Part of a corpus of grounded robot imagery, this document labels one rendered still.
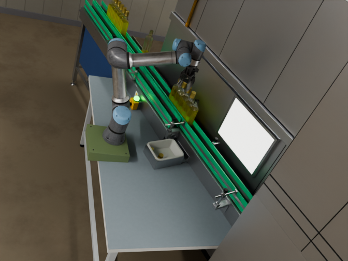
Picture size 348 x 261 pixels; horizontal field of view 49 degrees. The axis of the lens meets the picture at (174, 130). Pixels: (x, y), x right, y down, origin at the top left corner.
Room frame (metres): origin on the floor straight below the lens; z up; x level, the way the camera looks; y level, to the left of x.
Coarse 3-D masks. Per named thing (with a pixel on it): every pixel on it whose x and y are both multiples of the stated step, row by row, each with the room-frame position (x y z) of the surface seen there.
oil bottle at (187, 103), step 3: (186, 99) 2.27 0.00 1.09; (186, 102) 2.25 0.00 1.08; (189, 102) 2.25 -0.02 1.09; (192, 102) 2.26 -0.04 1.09; (183, 105) 2.26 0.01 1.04; (186, 105) 2.24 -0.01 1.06; (189, 105) 2.24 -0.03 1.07; (183, 108) 2.25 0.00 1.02; (186, 108) 2.24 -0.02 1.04; (180, 111) 2.27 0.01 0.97; (183, 111) 2.25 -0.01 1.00; (183, 114) 2.24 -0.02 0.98; (183, 117) 2.24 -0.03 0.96
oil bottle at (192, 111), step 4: (192, 104) 2.23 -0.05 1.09; (188, 108) 2.22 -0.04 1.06; (192, 108) 2.20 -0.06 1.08; (196, 108) 2.22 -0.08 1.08; (188, 112) 2.21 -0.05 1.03; (192, 112) 2.19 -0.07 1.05; (196, 112) 2.22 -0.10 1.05; (184, 116) 2.23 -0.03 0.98; (188, 116) 2.20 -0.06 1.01; (192, 116) 2.20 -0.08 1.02; (188, 120) 2.19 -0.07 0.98; (192, 120) 2.22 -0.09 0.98; (188, 124) 2.21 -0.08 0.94
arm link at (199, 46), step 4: (196, 40) 2.15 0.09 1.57; (200, 40) 2.17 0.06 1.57; (196, 44) 2.12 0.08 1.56; (200, 44) 2.13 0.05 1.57; (204, 44) 2.14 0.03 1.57; (196, 48) 2.12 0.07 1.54; (200, 48) 2.12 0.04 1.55; (204, 48) 2.14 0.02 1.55; (192, 52) 2.11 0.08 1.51; (196, 52) 2.11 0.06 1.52; (200, 52) 2.12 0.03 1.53; (192, 56) 2.12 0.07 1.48; (196, 56) 2.12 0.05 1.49; (200, 56) 2.13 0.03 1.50; (196, 60) 2.12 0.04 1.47
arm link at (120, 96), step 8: (112, 40) 2.01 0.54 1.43; (120, 40) 2.02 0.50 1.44; (120, 48) 1.94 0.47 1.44; (112, 72) 1.99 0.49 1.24; (120, 72) 1.98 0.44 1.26; (112, 80) 2.00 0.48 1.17; (120, 80) 1.99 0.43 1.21; (120, 88) 1.99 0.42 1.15; (112, 96) 2.02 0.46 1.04; (120, 96) 1.99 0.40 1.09; (128, 96) 2.05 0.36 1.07; (112, 104) 2.00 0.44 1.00; (120, 104) 1.98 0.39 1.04; (128, 104) 2.03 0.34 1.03
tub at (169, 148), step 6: (150, 144) 1.98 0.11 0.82; (156, 144) 2.01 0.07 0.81; (162, 144) 2.05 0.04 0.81; (168, 144) 2.08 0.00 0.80; (174, 144) 2.08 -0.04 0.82; (150, 150) 1.91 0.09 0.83; (156, 150) 2.01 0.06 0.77; (162, 150) 2.03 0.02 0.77; (168, 150) 2.06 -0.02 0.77; (174, 150) 2.06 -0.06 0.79; (180, 150) 2.02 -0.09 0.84; (156, 156) 1.87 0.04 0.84; (168, 156) 2.00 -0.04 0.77; (174, 156) 1.94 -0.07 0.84; (180, 156) 1.97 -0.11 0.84
